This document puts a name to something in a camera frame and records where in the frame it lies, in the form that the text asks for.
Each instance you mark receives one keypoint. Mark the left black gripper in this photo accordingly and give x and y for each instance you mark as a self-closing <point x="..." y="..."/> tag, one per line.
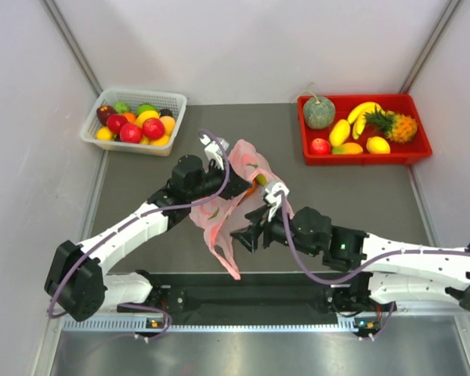
<point x="236" y="186"/>

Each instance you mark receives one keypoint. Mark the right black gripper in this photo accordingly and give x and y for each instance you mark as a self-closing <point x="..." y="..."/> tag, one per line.
<point x="249" y="236"/>

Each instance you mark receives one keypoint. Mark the pink printed plastic bag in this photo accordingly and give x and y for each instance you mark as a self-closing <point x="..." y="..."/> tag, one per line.
<point x="219" y="217"/>

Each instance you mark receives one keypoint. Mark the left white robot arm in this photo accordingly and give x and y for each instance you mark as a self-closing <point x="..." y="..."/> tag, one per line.
<point x="79" y="281"/>

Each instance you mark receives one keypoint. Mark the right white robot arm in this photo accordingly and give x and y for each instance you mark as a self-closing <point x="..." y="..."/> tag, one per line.
<point x="376" y="269"/>

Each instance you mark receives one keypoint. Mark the green yellow fruit in bag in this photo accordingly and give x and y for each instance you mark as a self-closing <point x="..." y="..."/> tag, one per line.
<point x="261" y="180"/>

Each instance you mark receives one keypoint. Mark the yellow fruit in basket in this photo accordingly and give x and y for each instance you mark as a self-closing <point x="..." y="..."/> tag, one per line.
<point x="145" y="116"/>

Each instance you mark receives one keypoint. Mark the dark red fruit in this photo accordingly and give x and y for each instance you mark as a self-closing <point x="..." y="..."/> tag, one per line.
<point x="103" y="112"/>

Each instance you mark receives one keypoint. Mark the orange peach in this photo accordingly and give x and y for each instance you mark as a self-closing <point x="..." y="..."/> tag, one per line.
<point x="169" y="124"/>

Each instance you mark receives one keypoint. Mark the red apple right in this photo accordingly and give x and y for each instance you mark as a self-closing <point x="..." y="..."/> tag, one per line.
<point x="153" y="128"/>

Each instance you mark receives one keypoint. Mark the dark mangosteen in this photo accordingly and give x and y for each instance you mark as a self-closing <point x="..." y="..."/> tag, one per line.
<point x="166" y="112"/>

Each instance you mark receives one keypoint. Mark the red apple middle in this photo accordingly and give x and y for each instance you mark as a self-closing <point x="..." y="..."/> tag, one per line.
<point x="130" y="133"/>

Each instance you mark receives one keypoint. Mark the white perforated plastic basket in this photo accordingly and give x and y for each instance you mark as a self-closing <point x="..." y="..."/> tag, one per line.
<point x="160" y="147"/>

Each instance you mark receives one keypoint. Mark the green apple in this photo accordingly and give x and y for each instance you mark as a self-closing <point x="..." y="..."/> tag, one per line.
<point x="144" y="107"/>

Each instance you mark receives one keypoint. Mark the small orange tangerine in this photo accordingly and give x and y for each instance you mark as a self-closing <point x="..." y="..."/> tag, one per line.
<point x="130" y="117"/>

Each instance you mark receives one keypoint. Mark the red apple left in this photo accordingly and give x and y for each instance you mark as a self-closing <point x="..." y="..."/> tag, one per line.
<point x="115" y="122"/>

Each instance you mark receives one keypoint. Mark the yellow lemon in basket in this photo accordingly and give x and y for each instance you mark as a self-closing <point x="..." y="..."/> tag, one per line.
<point x="104" y="134"/>

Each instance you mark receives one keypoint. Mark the green lime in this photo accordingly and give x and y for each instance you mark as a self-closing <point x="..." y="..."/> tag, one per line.
<point x="121" y="107"/>

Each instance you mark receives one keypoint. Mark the red apple in tray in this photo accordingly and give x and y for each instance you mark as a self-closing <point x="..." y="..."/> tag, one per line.
<point x="320" y="146"/>

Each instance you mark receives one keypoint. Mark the red green yellow mango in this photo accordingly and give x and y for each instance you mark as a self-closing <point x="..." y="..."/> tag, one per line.
<point x="347" y="149"/>

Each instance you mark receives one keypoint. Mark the green melon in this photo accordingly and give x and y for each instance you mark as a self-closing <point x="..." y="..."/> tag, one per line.
<point x="319" y="111"/>

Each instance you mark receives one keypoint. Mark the yellow banana bunch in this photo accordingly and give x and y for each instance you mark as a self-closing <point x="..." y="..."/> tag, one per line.
<point x="357" y="117"/>

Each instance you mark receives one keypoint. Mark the orange pineapple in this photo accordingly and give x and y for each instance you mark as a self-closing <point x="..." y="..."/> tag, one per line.
<point x="396" y="127"/>

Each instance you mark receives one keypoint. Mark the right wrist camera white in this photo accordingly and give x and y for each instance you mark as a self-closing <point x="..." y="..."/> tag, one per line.
<point x="274" y="194"/>

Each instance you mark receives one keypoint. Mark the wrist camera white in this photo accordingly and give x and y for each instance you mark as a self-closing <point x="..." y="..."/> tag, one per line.
<point x="215" y="149"/>
<point x="274" y="194"/>

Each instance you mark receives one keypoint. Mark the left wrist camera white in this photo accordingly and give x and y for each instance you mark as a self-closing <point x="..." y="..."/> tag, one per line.
<point x="215" y="149"/>

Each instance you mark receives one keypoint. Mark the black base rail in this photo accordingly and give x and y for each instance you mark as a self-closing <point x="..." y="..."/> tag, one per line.
<point x="257" y="298"/>

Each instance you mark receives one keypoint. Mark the grey slotted cable duct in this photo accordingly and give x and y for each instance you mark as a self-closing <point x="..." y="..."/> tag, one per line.
<point x="154" y="324"/>

